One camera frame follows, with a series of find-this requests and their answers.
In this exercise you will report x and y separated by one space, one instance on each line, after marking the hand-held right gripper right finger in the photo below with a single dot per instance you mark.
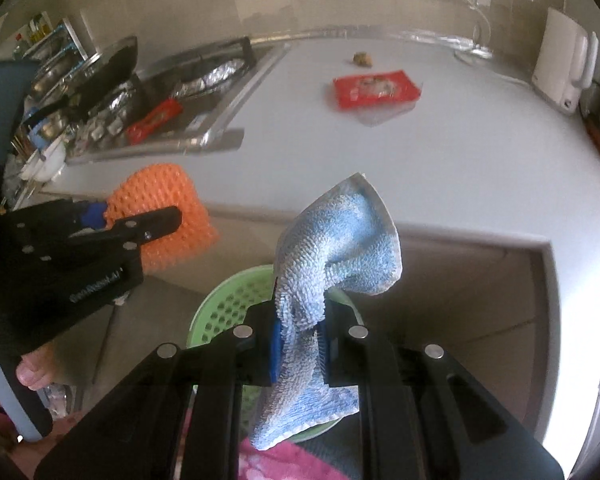
410 410

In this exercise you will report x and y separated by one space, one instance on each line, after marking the orange foam fruit net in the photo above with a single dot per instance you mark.
155 185

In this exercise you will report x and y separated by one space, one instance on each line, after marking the black pan with lid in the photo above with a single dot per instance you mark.
110 60

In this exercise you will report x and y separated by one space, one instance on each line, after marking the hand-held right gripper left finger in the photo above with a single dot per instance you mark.
205 400

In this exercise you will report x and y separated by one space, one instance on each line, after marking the white electric kettle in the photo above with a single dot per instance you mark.
560 55

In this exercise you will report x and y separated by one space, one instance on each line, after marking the red snack packet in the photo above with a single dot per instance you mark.
375 90

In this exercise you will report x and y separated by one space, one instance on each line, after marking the person's left hand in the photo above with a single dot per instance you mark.
37 370

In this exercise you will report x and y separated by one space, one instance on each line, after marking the pile of dirty dishes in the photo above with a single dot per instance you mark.
45 160

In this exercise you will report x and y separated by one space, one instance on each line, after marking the metal dish rack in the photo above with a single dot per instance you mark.
55 40

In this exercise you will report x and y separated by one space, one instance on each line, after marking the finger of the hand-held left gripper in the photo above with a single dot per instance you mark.
92 215
150 225

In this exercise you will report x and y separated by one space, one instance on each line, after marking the small red packet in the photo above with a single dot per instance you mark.
152 120

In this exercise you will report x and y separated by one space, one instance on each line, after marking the green plastic basket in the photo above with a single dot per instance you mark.
225 305

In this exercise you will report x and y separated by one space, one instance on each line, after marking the pink patterned clothing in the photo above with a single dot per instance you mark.
290 462

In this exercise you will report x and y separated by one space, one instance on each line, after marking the gas stove with foil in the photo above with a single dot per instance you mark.
220 72

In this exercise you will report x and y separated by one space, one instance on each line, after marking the small brown nut shell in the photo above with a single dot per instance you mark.
362 58

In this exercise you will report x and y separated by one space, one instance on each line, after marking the blue terry towel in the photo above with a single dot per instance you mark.
340 240

